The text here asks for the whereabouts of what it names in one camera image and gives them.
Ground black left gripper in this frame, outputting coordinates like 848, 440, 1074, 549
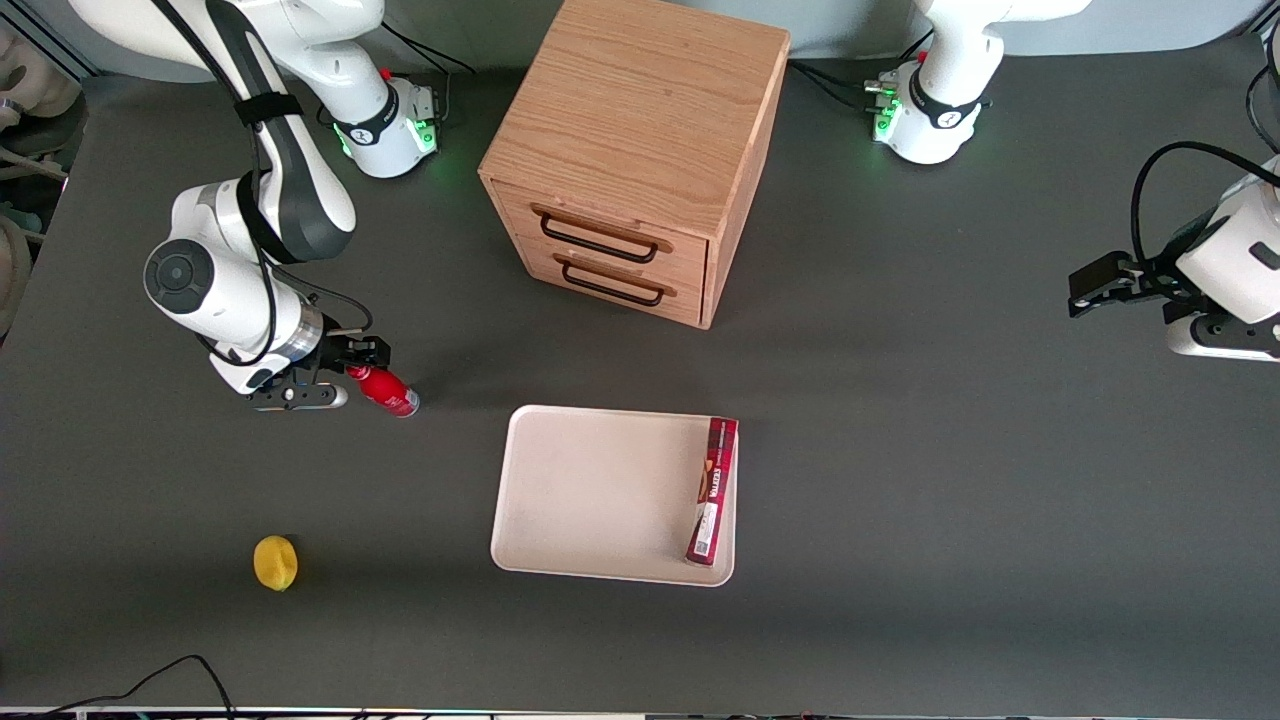
1068, 252, 1206, 323

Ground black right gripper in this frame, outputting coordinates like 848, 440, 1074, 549
285, 335, 392, 387

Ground red coke bottle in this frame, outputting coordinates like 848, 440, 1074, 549
345, 363, 422, 419

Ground beige plastic tray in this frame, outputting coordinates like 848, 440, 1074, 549
490, 404, 739, 588

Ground yellow lemon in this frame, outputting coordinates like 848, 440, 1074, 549
253, 535, 300, 593

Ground wooden two-drawer cabinet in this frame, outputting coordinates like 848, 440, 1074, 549
478, 0, 792, 331

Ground beige curved object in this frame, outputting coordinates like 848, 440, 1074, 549
0, 212, 37, 339

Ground red cookie box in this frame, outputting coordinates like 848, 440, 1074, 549
684, 416, 740, 568

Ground white rounded plastic object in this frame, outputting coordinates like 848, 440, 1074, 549
0, 22, 85, 127

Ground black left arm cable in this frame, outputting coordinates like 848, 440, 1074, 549
1130, 141, 1280, 266

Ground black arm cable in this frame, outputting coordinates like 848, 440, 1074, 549
1130, 141, 1280, 266
150, 0, 377, 371

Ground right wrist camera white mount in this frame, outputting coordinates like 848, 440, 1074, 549
212, 348, 351, 413

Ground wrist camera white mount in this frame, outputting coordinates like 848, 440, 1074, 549
1163, 312, 1280, 362
212, 348, 351, 413

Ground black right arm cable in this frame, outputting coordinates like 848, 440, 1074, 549
150, 0, 377, 371

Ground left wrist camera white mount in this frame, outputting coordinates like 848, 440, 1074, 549
1163, 312, 1280, 362

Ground black hanging cable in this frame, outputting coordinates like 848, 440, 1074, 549
1244, 25, 1280, 156

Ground black metal drawer handle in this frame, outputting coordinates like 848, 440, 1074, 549
553, 254, 677, 308
530, 204, 674, 265

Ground black velcro arm strap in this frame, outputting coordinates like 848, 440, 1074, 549
234, 92, 303, 127

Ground black right base cable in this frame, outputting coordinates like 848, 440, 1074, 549
380, 20, 476, 123

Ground black base cable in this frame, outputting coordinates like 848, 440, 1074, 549
788, 28, 936, 113
380, 20, 476, 123

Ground black left base cable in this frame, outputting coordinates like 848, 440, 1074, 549
788, 28, 936, 113

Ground black table edge cable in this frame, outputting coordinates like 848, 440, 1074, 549
0, 654, 237, 720

